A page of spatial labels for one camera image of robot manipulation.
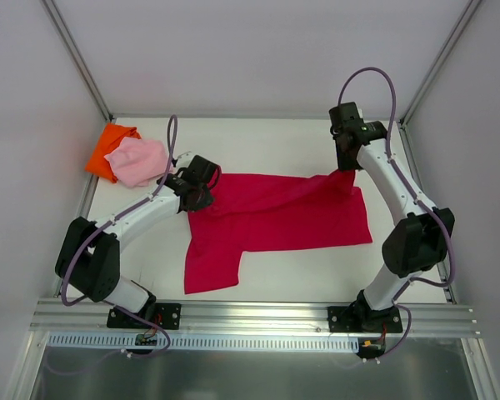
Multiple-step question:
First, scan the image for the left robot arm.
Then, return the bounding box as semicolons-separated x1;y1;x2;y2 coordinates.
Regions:
55;152;221;330

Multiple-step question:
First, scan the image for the aluminium mounting rail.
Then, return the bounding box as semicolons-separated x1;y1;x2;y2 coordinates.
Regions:
28;297;482;338

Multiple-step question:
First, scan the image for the white slotted cable duct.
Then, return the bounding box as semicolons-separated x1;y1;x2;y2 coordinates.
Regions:
47;332;359;354

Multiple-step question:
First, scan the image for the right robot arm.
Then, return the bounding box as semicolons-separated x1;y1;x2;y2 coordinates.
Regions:
327;102;455;333

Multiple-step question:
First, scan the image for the magenta t shirt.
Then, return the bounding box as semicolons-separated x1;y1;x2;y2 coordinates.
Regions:
184;171;373;294

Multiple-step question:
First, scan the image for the right aluminium frame post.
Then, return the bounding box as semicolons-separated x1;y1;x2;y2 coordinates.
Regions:
398;0;483;125

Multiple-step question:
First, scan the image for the left aluminium frame post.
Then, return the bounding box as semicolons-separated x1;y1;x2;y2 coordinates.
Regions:
40;0;113;122

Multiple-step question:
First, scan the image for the aluminium frame post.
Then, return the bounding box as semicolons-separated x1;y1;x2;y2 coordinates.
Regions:
40;0;113;122
398;0;483;125

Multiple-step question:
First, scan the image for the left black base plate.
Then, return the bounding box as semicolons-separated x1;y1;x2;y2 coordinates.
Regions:
106;300;182;330

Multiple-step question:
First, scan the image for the pink folded t shirt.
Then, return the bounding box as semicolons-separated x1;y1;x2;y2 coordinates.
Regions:
104;137;168;188

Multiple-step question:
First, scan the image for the orange folded t shirt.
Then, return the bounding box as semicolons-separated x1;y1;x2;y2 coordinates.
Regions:
85;122;142;183

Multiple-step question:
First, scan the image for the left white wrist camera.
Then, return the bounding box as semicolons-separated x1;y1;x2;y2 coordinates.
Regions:
171;152;195;174

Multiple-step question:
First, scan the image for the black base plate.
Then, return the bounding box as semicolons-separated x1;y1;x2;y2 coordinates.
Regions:
106;300;182;330
327;303;403;333

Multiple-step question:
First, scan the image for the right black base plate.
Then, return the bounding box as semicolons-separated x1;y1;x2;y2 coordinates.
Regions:
327;303;403;333

